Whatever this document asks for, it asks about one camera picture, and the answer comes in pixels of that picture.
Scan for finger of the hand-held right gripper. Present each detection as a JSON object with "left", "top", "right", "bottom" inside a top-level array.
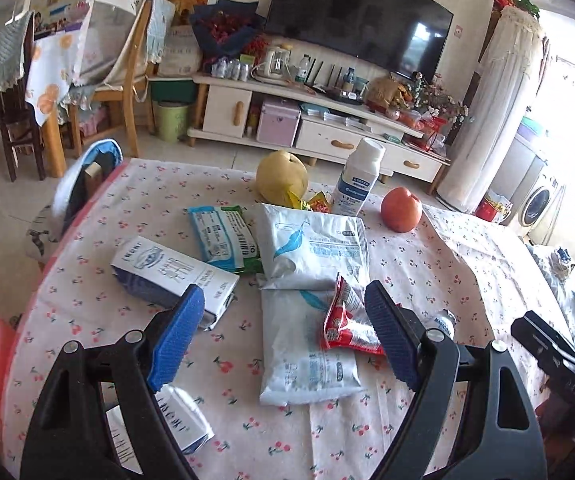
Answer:
[{"left": 511, "top": 310, "right": 575, "bottom": 368}]

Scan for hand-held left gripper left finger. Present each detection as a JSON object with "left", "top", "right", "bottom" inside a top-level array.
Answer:
[{"left": 20, "top": 284, "right": 206, "bottom": 480}]

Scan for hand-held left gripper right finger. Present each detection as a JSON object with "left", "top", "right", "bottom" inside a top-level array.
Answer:
[{"left": 365, "top": 280, "right": 548, "bottom": 480}]

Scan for red snack wrapper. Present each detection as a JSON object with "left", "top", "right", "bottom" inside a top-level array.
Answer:
[{"left": 321, "top": 274, "right": 389, "bottom": 357}]

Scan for yellow snack wrapper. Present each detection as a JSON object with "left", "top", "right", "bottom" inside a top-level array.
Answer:
[{"left": 287, "top": 191, "right": 331, "bottom": 216}]

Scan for small white tube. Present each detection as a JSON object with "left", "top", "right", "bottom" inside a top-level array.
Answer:
[{"left": 420, "top": 308, "right": 456, "bottom": 340}]

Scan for blue white milk carton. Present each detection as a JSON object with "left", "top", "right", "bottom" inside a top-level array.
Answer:
[
  {"left": 112, "top": 236, "right": 240, "bottom": 332},
  {"left": 105, "top": 382, "right": 216, "bottom": 466}
]

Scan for white pouch with blue feather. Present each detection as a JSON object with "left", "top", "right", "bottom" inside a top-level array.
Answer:
[
  {"left": 255, "top": 203, "right": 371, "bottom": 292},
  {"left": 260, "top": 287, "right": 364, "bottom": 407}
]

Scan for green blue wet wipes pack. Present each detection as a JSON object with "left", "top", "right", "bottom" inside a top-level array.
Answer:
[{"left": 188, "top": 205, "right": 264, "bottom": 276}]

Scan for red apple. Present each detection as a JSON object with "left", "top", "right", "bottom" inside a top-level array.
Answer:
[{"left": 380, "top": 186, "right": 423, "bottom": 234}]

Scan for white washing machine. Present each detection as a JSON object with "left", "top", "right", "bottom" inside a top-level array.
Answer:
[{"left": 517, "top": 170, "right": 567, "bottom": 242}]

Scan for red gift box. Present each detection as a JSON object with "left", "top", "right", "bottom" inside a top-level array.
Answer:
[{"left": 474, "top": 195, "right": 514, "bottom": 224}]

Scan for white plastic bottle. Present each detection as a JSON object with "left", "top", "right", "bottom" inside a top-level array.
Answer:
[{"left": 331, "top": 137, "right": 387, "bottom": 218}]

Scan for marbled stool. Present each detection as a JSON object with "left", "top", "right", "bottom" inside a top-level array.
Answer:
[{"left": 24, "top": 205, "right": 66, "bottom": 263}]

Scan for blue white child seat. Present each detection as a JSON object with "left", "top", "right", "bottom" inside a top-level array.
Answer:
[{"left": 52, "top": 138, "right": 124, "bottom": 233}]

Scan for yellow pear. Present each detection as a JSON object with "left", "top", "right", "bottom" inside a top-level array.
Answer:
[{"left": 256, "top": 150, "right": 310, "bottom": 207}]

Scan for white television cabinet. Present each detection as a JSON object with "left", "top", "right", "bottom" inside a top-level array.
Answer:
[{"left": 188, "top": 72, "right": 451, "bottom": 196}]

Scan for light green waste bin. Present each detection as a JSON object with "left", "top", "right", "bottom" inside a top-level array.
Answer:
[{"left": 154, "top": 101, "right": 193, "bottom": 144}]

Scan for standing air conditioner with cover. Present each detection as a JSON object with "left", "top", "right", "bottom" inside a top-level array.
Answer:
[{"left": 437, "top": 6, "right": 549, "bottom": 214}]

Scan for pink storage box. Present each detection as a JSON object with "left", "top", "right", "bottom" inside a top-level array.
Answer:
[{"left": 256, "top": 98, "right": 302, "bottom": 148}]

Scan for dried flower bunch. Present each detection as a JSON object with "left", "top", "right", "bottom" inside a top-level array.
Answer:
[{"left": 411, "top": 72, "right": 469, "bottom": 125}]

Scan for golden brown ornament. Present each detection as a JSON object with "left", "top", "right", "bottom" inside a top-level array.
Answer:
[{"left": 365, "top": 76, "right": 413, "bottom": 112}]

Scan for dark green bin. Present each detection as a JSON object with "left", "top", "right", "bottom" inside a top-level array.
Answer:
[{"left": 150, "top": 79, "right": 198, "bottom": 106}]

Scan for row of silver cans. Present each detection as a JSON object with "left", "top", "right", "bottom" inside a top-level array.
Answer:
[{"left": 210, "top": 57, "right": 254, "bottom": 82}]

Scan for white printed bag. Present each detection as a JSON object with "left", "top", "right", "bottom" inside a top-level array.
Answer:
[{"left": 158, "top": 27, "right": 203, "bottom": 79}]

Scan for white electric kettle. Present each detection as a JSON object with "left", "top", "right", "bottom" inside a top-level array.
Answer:
[{"left": 254, "top": 46, "right": 294, "bottom": 82}]

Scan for dining table with fruit cloth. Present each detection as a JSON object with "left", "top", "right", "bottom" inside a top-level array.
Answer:
[{"left": 24, "top": 27, "right": 96, "bottom": 179}]

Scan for wooden chair with white cover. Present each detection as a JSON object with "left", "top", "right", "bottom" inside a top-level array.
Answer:
[{"left": 69, "top": 0, "right": 157, "bottom": 159}]

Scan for dark blue flower bouquet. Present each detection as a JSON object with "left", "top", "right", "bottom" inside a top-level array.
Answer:
[{"left": 190, "top": 0, "right": 267, "bottom": 63}]

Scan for black flat television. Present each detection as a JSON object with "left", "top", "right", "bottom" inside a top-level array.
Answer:
[{"left": 265, "top": 0, "right": 455, "bottom": 82}]

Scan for dark chair with green cover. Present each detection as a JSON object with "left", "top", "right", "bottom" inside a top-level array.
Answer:
[{"left": 0, "top": 10, "right": 47, "bottom": 183}]

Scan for red flower decoration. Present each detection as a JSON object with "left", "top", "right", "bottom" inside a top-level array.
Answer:
[{"left": 492, "top": 0, "right": 541, "bottom": 20}]

